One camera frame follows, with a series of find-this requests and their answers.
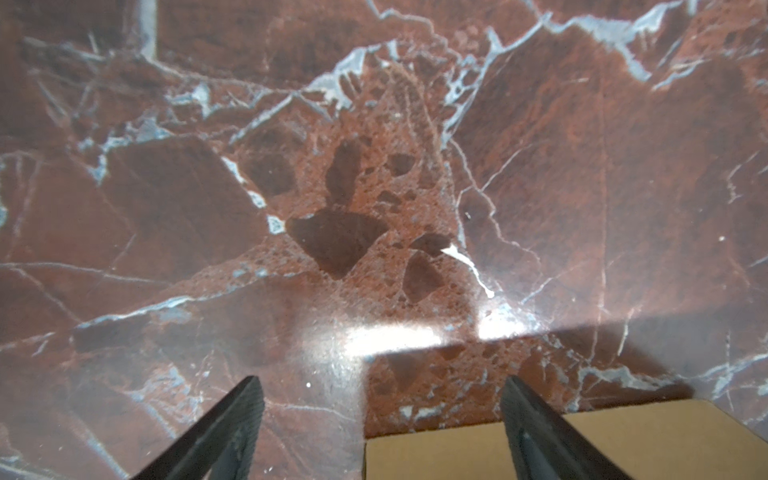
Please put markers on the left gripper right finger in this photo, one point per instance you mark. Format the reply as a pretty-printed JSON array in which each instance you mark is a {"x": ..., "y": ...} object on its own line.
[{"x": 543, "y": 444}]

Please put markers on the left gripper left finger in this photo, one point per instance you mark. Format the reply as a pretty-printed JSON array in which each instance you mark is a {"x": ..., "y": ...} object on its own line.
[{"x": 221, "y": 444}]

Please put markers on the brown cardboard box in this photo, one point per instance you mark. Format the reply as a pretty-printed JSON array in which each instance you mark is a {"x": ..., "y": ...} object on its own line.
[{"x": 683, "y": 439}]

